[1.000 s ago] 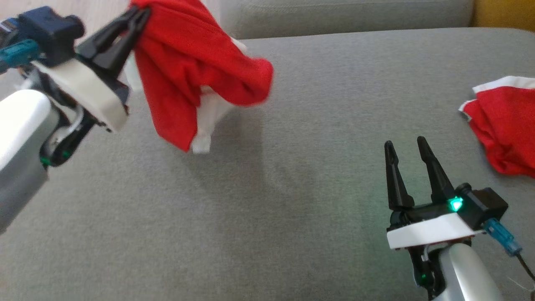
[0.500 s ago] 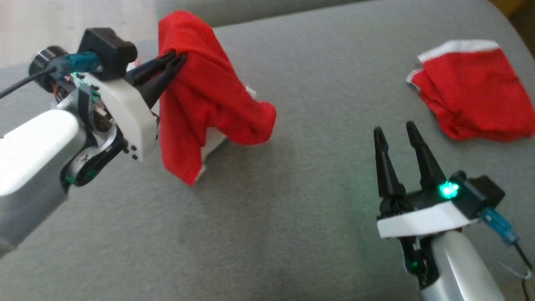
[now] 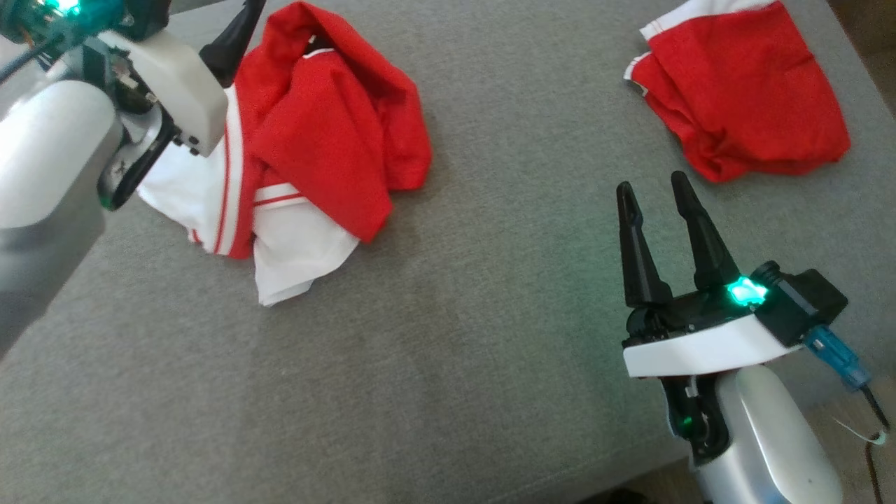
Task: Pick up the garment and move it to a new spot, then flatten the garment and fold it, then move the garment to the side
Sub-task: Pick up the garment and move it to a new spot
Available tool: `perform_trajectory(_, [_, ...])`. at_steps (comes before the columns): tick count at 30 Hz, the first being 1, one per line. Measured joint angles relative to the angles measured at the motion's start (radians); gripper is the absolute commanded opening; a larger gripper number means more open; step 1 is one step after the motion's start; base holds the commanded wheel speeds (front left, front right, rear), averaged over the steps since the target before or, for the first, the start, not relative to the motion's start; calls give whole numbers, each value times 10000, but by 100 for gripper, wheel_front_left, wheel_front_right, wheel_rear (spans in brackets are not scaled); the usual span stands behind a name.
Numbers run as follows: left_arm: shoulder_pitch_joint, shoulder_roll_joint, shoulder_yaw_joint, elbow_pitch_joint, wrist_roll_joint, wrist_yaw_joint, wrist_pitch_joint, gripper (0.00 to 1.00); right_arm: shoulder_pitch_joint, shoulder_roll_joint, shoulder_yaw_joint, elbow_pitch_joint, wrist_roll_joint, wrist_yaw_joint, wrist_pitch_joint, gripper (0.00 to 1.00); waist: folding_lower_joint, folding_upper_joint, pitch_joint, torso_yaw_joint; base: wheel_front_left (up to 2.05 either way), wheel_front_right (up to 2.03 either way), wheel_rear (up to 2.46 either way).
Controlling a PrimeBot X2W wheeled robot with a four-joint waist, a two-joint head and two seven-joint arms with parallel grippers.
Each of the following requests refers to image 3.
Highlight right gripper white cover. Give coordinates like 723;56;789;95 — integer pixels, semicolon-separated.
616;170;803;466

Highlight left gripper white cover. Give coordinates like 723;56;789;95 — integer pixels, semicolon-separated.
83;0;267;211

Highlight red basketball shorts white stripes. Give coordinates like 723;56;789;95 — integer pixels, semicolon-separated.
623;0;852;184

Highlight red shirt white sleeves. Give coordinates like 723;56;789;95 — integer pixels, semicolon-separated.
136;0;433;307

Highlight white cable label tag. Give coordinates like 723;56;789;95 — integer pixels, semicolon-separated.
833;416;890;447

